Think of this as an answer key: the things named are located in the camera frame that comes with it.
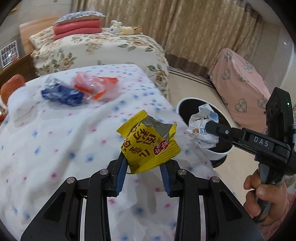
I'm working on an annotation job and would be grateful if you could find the wooden headboard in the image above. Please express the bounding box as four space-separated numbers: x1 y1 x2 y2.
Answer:
19 17 60 51

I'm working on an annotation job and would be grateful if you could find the floral pillow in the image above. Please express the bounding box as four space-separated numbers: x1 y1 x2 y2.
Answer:
29 27 56 49

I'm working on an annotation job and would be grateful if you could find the person's right hand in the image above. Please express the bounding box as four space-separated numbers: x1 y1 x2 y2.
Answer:
243 170 290 224

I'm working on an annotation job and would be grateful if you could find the yellow snack wrapper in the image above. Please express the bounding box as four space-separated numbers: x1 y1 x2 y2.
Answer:
116 110 182 174

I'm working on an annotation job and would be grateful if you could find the black and white photo frame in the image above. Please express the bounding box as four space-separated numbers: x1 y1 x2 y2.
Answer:
0 40 18 69

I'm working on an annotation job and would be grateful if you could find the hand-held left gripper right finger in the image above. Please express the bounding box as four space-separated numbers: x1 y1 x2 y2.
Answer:
159 161 265 241

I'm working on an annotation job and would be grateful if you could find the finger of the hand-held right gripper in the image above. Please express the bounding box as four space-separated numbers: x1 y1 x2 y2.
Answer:
205 120 246 141
231 139 256 155

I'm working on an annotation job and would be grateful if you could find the yellow spotted plush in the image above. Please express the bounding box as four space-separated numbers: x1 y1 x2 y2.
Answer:
121 25 143 36

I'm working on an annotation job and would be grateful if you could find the white foam fruit net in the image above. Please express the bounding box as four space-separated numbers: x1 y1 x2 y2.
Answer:
7 90 40 123

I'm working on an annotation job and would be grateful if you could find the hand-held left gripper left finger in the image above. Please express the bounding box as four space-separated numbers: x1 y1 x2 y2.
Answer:
20 153 129 241

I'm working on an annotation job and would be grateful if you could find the pink heart print cloth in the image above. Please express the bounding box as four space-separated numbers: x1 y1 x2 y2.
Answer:
208 48 273 133

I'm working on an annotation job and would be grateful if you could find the floral covered bed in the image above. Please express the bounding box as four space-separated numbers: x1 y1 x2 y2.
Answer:
30 28 170 99

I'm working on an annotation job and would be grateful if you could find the pink orange plastic package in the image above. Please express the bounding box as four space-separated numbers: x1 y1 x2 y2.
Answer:
73 72 119 100

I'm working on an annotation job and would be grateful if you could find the blue plastic package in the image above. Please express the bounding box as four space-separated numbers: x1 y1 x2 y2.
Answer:
41 77 85 106

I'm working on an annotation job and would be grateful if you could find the beige patterned curtain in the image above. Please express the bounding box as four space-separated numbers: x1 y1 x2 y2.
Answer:
72 0 264 67

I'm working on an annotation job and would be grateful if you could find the blue patterned pillow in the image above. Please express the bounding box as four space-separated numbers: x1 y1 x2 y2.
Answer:
54 10 106 25

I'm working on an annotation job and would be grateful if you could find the folded red blanket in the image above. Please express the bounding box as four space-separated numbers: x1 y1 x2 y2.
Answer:
53 20 102 41

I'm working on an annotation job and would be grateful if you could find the white plastic bag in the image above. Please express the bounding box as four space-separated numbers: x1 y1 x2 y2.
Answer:
187 103 220 150

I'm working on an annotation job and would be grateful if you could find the wooden nightstand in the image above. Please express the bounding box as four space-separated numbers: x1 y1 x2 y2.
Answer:
0 53 37 81

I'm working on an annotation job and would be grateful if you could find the white round trash bin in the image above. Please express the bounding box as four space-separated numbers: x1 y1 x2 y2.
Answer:
176 98 234 168

